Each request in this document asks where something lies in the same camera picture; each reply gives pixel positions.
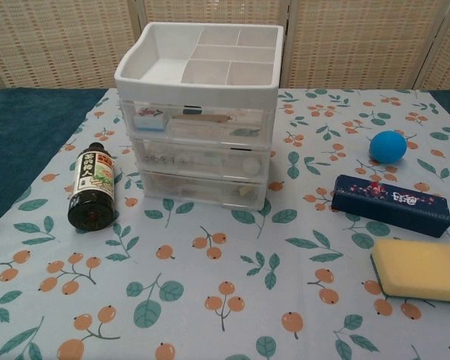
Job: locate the bamboo folding screen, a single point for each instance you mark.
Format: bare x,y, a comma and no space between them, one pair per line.
60,45

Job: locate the small beige food piece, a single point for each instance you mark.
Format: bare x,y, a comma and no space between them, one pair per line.
246,192

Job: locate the navy blue floral box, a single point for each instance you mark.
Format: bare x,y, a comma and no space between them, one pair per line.
390,204

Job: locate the clear plastic drawer with tile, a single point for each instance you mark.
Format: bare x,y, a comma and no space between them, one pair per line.
217,125

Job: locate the dark sauce bottle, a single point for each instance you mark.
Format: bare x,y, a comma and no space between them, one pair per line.
92,187

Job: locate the blue ball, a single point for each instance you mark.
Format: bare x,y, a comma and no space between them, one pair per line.
389,147

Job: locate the clear plastic container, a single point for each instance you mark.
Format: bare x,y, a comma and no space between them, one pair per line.
202,189

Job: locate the white plastic drawer organizer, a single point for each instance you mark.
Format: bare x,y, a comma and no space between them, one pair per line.
210,90

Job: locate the tan wooden stick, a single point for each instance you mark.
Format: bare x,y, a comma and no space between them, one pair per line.
202,118

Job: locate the white mahjong tile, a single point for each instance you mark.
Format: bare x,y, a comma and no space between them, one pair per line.
149,120

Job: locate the yellow sponge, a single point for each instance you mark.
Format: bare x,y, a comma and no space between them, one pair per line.
420,268

